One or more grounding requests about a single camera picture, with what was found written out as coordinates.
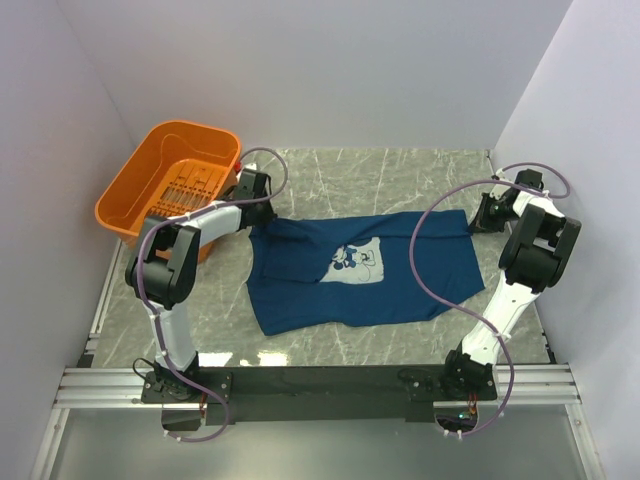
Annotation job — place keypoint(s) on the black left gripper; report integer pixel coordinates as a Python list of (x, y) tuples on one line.
[(268, 216)]

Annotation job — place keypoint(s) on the blue Mickey Mouse t-shirt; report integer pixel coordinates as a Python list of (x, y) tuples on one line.
[(360, 271)]

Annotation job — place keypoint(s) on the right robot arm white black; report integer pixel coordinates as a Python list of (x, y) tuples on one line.
[(533, 259)]

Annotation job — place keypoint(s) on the orange plastic laundry basket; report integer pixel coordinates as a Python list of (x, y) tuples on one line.
[(179, 167)]

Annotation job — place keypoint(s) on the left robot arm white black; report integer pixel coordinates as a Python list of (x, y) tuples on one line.
[(162, 273)]

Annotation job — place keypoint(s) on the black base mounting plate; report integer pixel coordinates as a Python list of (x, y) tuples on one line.
[(257, 394)]

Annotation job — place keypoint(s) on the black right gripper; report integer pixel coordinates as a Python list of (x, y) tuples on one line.
[(482, 223)]

